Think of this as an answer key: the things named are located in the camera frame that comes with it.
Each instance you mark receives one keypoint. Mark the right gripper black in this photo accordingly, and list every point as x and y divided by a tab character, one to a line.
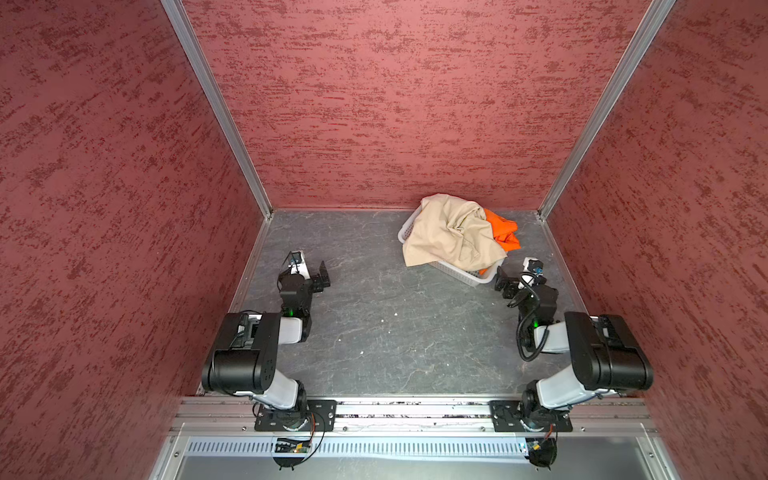
504	282

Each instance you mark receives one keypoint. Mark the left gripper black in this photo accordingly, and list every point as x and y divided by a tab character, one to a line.
318	282

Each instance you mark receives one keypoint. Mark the beige shorts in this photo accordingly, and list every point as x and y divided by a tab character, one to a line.
452	230

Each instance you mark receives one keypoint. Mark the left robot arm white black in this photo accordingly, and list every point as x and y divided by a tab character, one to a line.
242	362

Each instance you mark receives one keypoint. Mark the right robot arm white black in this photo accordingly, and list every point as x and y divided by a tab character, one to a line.
605	358

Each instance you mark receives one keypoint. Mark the orange shorts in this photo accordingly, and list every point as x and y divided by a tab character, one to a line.
503	231

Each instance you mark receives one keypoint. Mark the white plastic basket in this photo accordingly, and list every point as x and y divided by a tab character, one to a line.
471	278

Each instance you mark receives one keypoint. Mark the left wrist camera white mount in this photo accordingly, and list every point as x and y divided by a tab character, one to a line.
296	264

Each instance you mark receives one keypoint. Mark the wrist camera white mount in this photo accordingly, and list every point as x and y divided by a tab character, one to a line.
296	264
533	270

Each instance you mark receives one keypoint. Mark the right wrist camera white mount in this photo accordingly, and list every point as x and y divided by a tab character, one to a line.
533	270

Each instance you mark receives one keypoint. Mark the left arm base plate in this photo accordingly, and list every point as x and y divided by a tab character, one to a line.
306	416

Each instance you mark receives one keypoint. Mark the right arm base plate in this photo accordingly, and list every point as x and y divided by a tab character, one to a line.
519	417

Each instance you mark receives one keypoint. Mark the left circuit board with wires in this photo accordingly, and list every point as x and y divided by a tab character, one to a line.
289	453

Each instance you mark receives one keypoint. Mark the circuit board with wires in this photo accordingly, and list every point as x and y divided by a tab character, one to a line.
289	453
542	453

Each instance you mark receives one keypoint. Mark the right circuit board with wires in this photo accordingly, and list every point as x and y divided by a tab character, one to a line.
542	453

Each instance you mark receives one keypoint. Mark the aluminium rail frame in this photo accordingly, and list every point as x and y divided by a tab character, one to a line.
403	427

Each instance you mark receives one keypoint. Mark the left corner aluminium post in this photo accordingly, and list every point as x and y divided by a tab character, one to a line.
184	31

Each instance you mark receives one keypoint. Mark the corner aluminium post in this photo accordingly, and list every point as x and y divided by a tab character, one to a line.
184	31
648	28

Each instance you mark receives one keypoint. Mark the right corner aluminium post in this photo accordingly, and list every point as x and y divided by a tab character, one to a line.
648	28

